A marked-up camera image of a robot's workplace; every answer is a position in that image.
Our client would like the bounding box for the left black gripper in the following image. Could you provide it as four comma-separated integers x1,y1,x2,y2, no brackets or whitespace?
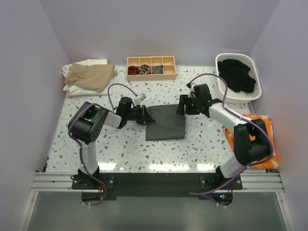
126,105,155,125

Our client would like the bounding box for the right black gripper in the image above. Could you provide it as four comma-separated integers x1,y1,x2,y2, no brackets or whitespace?
176,95,201,116

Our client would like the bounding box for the dark grey t-shirt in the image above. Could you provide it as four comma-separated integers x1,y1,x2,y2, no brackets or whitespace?
145,104,186,141

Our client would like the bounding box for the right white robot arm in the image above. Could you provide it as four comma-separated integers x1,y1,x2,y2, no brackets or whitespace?
177,84,274,189

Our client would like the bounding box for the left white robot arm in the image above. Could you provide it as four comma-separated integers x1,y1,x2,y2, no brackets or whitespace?
68,97,155,189

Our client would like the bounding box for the dark grey folded item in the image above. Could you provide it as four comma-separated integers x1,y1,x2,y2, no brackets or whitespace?
152,65,164,75

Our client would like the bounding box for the wooden compartment tray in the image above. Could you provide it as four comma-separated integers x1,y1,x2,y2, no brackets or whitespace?
126,56,177,82

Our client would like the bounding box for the brown patterned rolled item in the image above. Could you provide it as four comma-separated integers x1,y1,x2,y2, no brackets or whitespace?
139,64,151,75

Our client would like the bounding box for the orange black rolled item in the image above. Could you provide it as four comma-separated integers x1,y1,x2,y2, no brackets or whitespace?
128,65,139,75

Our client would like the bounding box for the black garment in basket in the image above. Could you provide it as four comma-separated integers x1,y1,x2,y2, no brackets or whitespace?
218,59,256,93

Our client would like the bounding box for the white perforated laundry basket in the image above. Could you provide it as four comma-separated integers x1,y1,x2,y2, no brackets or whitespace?
215,53,262,104

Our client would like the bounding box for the beige folded shirt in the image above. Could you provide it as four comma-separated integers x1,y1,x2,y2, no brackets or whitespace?
64,63,115,93

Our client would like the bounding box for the white folded shirt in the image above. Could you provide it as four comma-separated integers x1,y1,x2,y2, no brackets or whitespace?
62,59,112,98

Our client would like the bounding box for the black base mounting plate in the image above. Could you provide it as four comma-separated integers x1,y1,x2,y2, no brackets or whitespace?
71,172,244,202

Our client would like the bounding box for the orange tie-dye folded shirt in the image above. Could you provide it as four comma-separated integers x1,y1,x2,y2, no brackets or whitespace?
224,114,280,170

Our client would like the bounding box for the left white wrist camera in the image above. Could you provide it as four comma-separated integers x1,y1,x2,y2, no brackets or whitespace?
133,93,146,106

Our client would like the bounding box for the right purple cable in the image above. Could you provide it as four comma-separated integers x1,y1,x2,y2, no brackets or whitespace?
185,73,275,205

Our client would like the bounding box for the aluminium rail frame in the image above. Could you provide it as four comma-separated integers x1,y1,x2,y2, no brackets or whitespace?
19,170,295,231

